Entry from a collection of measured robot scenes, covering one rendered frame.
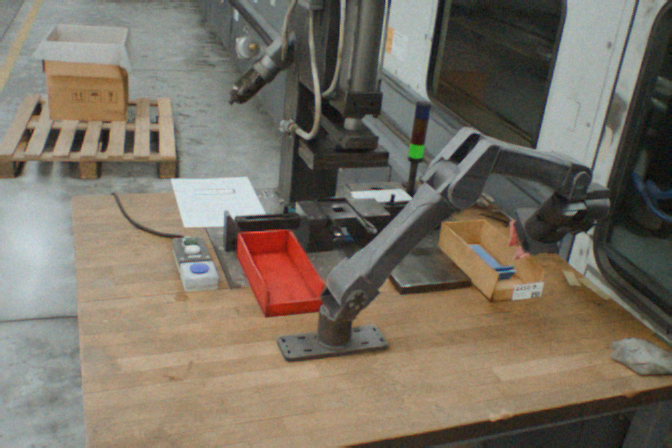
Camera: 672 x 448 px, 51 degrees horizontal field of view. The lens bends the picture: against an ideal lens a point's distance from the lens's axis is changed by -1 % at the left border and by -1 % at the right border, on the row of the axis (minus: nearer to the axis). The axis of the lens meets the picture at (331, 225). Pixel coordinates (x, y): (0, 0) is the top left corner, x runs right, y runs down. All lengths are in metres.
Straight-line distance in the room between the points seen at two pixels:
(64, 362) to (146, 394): 1.62
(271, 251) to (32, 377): 1.38
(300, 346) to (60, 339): 1.75
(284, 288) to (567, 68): 0.96
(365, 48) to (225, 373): 0.71
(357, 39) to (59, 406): 1.67
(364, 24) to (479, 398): 0.77
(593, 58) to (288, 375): 1.11
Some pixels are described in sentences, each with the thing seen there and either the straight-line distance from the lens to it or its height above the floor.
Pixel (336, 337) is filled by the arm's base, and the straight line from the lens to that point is 1.28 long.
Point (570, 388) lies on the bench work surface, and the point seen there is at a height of 0.90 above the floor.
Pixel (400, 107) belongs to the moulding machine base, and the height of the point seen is 0.89.
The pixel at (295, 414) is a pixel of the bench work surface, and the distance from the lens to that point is 1.17.
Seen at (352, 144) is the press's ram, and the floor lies 1.16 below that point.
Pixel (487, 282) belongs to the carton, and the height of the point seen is 0.93.
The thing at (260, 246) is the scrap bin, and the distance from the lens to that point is 1.59.
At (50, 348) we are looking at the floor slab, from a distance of 2.90.
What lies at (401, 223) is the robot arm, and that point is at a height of 1.15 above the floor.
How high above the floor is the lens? 1.66
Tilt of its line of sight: 26 degrees down
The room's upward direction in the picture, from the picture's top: 6 degrees clockwise
